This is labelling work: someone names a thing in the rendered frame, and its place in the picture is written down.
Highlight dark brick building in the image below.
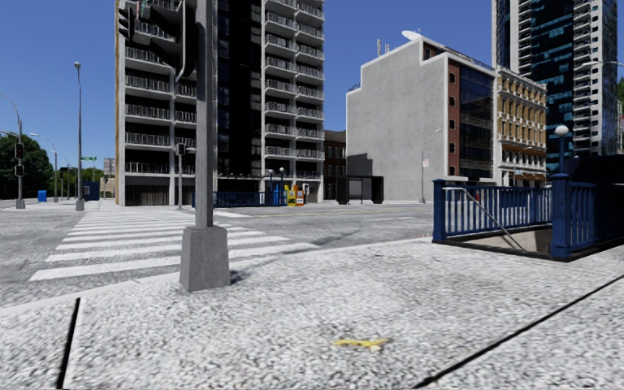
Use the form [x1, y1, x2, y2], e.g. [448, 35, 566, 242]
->
[323, 129, 348, 201]

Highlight black bus shelter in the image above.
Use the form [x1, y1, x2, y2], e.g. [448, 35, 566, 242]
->
[336, 175, 385, 206]

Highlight dark stairway railing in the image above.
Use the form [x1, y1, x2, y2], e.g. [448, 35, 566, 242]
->
[191, 167, 288, 209]
[432, 124, 624, 262]

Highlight pale concrete balcony tower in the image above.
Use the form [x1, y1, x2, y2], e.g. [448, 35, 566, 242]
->
[115, 0, 326, 207]

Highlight pale concrete building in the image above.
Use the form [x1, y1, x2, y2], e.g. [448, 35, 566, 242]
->
[345, 30, 497, 204]

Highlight tan stone building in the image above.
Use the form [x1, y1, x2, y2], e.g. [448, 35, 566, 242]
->
[493, 67, 548, 189]

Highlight grey street lamp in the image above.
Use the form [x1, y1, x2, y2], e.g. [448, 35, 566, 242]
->
[574, 59, 624, 70]
[29, 132, 60, 203]
[73, 61, 86, 212]

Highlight glass tower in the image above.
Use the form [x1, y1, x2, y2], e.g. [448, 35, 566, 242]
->
[492, 0, 620, 172]

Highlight trees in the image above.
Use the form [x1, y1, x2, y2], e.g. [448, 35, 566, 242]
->
[0, 132, 106, 200]

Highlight sign on a post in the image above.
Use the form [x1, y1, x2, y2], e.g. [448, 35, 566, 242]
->
[419, 128, 442, 204]

